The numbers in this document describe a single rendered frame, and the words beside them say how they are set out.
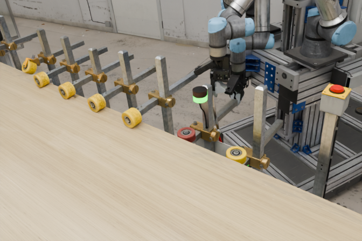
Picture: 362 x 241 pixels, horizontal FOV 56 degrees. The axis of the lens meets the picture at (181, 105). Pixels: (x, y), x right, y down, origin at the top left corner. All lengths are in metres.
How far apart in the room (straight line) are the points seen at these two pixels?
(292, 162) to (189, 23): 2.77
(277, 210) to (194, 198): 0.27
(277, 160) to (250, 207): 1.26
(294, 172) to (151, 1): 3.34
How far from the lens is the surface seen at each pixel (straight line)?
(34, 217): 1.32
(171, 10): 4.78
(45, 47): 2.35
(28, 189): 1.43
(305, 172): 2.37
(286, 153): 2.49
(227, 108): 1.72
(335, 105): 1.18
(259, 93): 1.29
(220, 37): 1.42
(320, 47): 1.83
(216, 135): 1.55
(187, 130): 1.50
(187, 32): 4.74
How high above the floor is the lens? 1.79
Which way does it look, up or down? 32 degrees down
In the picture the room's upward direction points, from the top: 6 degrees counter-clockwise
